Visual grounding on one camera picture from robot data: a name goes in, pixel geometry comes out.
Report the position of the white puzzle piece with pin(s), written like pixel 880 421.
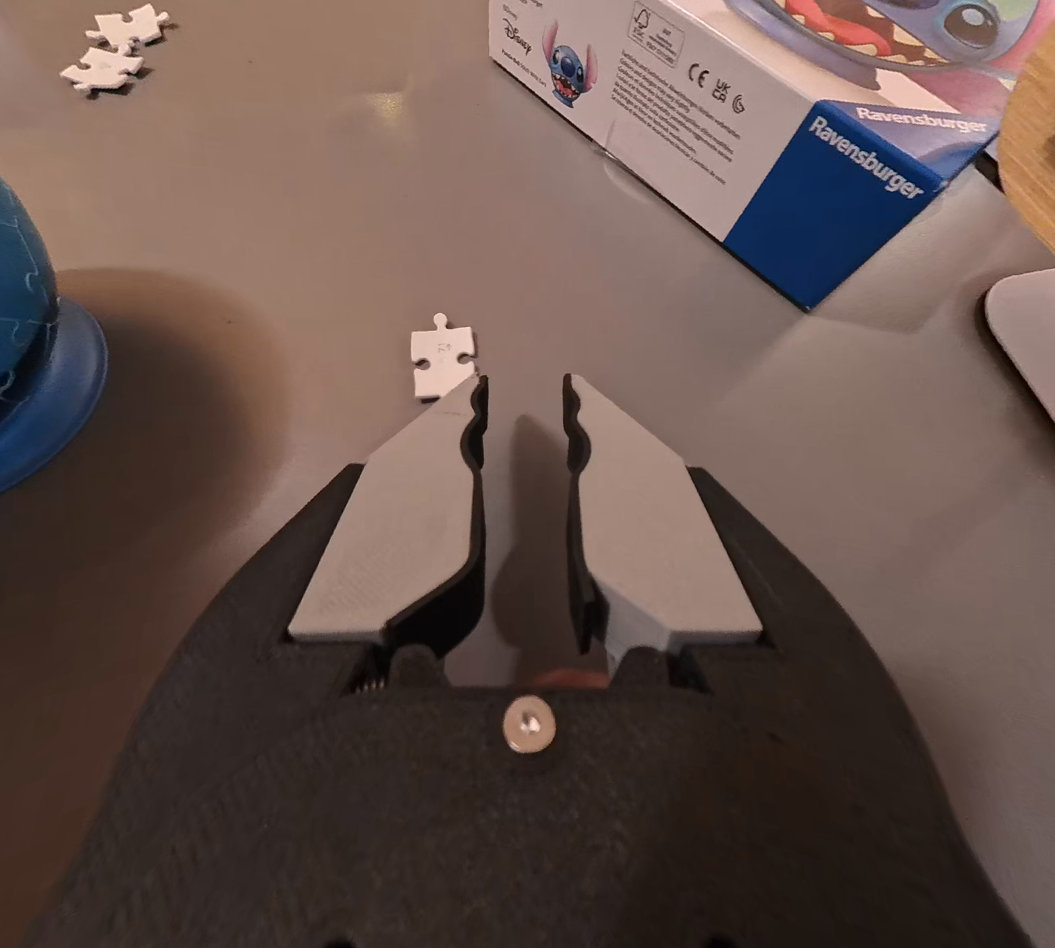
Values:
pixel 103 70
pixel 441 363
pixel 132 25

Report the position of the white document stand base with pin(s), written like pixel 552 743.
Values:
pixel 1026 338

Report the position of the blue round ball stand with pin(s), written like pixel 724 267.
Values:
pixel 58 404

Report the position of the printed cardboard puzzle box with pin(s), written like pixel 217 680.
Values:
pixel 700 82

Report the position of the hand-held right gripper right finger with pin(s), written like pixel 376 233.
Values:
pixel 659 544

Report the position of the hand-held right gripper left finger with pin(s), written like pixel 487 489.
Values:
pixel 396 536

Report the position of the instruction sheet on stand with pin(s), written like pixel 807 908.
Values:
pixel 1030 140

